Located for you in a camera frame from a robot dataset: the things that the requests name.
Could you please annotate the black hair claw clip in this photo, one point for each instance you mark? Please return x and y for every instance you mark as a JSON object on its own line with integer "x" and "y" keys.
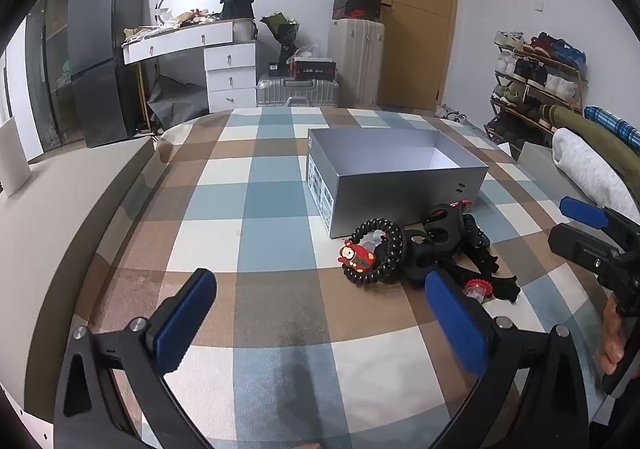
{"x": 445, "y": 229}

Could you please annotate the small black box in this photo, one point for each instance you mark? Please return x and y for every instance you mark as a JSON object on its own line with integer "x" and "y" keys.
{"x": 277, "y": 70}

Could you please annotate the checked blanket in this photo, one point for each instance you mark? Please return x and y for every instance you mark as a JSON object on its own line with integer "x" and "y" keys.
{"x": 260, "y": 209}

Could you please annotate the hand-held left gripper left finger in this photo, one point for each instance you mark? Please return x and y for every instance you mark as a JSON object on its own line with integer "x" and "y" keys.
{"x": 182, "y": 324}

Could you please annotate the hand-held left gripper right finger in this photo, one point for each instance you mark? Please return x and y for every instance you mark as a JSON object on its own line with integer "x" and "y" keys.
{"x": 457, "y": 324}

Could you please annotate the wooden shoe rack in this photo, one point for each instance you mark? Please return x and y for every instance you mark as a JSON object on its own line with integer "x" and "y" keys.
{"x": 500, "y": 79}

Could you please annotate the pair of loose shoes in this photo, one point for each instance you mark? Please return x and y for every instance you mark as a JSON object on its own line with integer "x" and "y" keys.
{"x": 452, "y": 115}

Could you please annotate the dark glass cabinet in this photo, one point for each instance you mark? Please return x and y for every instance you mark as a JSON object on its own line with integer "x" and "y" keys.
{"x": 50, "y": 79}

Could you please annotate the wooden door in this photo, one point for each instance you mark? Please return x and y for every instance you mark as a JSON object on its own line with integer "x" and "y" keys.
{"x": 420, "y": 29}

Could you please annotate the grey cloth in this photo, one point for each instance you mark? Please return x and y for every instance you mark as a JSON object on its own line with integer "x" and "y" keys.
{"x": 175, "y": 104}

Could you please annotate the cream suitcase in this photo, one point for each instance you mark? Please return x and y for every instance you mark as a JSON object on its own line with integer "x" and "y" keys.
{"x": 355, "y": 59}

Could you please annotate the person's right hand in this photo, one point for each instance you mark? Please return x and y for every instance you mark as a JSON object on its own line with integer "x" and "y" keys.
{"x": 611, "y": 329}

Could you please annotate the grey cardboard box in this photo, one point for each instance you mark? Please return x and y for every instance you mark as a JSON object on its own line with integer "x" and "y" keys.
{"x": 380, "y": 199}

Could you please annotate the white towel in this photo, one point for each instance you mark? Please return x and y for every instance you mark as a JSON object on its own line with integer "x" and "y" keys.
{"x": 590, "y": 164}

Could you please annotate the red cartoon hair clip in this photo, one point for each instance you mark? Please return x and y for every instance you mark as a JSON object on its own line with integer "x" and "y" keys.
{"x": 356, "y": 256}

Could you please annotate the green rolled mat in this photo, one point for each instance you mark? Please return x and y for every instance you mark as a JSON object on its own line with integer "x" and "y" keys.
{"x": 595, "y": 134}

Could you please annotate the white dressing desk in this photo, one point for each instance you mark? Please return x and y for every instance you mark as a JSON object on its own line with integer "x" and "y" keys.
{"x": 220, "y": 61}

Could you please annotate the grey box lid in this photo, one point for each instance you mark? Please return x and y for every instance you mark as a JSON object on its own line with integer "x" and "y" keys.
{"x": 537, "y": 164}

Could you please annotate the pile of desk clutter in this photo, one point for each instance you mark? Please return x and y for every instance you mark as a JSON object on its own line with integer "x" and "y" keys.
{"x": 185, "y": 20}

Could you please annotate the beige bed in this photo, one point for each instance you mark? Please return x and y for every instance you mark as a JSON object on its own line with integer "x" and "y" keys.
{"x": 65, "y": 219}

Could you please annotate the white paper sheet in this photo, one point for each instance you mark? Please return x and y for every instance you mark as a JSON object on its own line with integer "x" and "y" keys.
{"x": 506, "y": 151}

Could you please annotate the red and black shoe box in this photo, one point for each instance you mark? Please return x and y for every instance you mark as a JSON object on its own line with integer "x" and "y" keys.
{"x": 356, "y": 13}

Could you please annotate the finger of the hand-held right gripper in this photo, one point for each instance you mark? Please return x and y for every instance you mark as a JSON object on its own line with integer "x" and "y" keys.
{"x": 582, "y": 213}
{"x": 580, "y": 244}

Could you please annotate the silver suitcase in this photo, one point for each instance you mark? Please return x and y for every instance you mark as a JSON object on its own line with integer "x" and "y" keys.
{"x": 300, "y": 91}

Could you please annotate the black refrigerator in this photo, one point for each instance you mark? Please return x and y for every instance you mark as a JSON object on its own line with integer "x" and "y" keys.
{"x": 100, "y": 54}

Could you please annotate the bouquet in black wrap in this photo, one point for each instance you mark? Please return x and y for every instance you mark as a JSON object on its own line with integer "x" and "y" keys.
{"x": 285, "y": 31}

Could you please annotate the blue plaid cloth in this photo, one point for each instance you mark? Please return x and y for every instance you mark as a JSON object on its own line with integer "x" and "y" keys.
{"x": 617, "y": 126}

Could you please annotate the white ribbed bin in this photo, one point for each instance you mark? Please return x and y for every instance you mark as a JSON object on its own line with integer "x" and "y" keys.
{"x": 244, "y": 31}

